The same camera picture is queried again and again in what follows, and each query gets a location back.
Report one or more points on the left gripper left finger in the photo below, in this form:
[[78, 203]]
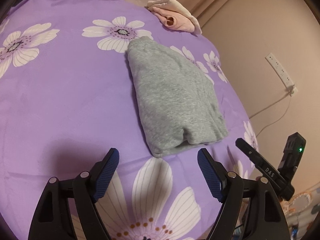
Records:
[[52, 216]]

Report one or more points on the white wall power strip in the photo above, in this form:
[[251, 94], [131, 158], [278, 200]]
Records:
[[282, 74]]

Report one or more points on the grey New York sweatshirt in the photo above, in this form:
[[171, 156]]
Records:
[[177, 104]]

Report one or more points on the purple floral bed sheet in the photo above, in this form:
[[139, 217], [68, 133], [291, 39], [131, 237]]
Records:
[[67, 97]]

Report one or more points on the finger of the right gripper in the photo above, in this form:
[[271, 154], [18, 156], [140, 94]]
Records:
[[261, 163]]

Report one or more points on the folded pink cream garment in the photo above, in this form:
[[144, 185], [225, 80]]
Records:
[[174, 16]]

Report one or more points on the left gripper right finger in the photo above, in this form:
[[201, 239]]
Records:
[[265, 218]]

